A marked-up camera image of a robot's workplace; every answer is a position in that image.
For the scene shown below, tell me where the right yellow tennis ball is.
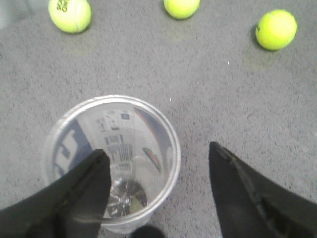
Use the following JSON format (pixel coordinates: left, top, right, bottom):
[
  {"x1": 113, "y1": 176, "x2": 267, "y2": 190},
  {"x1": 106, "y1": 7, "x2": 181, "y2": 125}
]
[{"x1": 255, "y1": 9, "x2": 297, "y2": 51}]

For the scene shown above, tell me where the centre yellow tennis ball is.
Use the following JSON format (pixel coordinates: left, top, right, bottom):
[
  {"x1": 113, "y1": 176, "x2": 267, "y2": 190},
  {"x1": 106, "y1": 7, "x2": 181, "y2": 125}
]
[{"x1": 163, "y1": 0, "x2": 200, "y2": 19}]

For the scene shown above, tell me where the white blue tennis ball can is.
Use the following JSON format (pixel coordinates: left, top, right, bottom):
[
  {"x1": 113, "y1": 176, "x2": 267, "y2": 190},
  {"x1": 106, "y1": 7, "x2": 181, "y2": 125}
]
[{"x1": 41, "y1": 95, "x2": 181, "y2": 234}]

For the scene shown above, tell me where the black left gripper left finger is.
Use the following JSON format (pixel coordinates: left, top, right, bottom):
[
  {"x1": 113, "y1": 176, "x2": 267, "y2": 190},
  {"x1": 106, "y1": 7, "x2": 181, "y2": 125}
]
[{"x1": 0, "y1": 149, "x2": 111, "y2": 238}]

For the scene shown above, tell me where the Roland Garros yellow tennis ball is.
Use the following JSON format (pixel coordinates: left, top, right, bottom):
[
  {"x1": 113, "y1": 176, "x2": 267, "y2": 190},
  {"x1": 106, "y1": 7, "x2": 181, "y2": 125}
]
[{"x1": 48, "y1": 0, "x2": 92, "y2": 34}]

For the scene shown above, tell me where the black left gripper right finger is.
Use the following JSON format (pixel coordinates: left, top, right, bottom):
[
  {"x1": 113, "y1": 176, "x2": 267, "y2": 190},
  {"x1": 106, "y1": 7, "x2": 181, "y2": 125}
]
[{"x1": 209, "y1": 142, "x2": 317, "y2": 238}]

